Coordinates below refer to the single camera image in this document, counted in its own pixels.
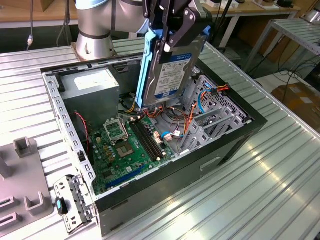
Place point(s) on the CPU socket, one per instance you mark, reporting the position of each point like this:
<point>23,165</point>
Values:
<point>124,150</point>

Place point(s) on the black latch blue stripe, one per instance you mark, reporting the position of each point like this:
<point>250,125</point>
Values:
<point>60,206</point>

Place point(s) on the large cardboard box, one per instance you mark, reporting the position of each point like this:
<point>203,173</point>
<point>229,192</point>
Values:
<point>300,100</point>

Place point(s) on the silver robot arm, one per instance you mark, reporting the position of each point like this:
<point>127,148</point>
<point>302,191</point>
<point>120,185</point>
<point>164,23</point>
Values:
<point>92,25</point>

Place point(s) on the blue expansion slot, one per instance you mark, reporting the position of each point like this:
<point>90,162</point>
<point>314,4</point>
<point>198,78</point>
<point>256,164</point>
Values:
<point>125,176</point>

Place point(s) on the black PC case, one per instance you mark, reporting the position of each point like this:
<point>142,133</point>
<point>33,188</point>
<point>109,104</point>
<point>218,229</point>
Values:
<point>140,190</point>

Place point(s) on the grey power supply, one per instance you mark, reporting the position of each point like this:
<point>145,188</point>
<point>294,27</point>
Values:
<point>90,100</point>

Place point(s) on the metal expansion bracket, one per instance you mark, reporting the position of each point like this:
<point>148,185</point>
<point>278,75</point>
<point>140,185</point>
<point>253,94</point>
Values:
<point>75,200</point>

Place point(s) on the small black case switch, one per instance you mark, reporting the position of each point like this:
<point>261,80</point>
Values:
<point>80,155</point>

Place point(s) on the cardboard box on desk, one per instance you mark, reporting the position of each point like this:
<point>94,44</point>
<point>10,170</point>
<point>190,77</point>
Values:
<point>42,5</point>

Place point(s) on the wooden desk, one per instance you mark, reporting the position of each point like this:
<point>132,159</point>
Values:
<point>250,11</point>

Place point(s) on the white boxes on desk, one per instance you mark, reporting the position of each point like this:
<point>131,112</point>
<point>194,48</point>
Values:
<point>217,3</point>

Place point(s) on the hard disk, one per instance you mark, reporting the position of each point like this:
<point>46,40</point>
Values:
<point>170,80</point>

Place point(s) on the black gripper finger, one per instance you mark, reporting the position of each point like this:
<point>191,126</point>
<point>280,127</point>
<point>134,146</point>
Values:
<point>150,12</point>
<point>191,18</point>

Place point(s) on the grey metal disk bay cage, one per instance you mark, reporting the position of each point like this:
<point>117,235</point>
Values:
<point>200,136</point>

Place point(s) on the grey parts rack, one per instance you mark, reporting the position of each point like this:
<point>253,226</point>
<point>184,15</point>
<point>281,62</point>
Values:
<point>22,175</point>

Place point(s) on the grey optical drive cage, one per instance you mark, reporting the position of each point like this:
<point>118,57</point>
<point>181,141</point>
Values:
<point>188,92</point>

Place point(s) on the black RAM slot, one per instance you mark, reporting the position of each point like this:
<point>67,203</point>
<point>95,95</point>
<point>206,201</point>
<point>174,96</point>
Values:
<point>142,142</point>
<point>151,137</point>
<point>145,140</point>
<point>148,139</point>

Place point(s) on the green motherboard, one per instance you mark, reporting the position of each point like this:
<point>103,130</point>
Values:
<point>117,172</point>

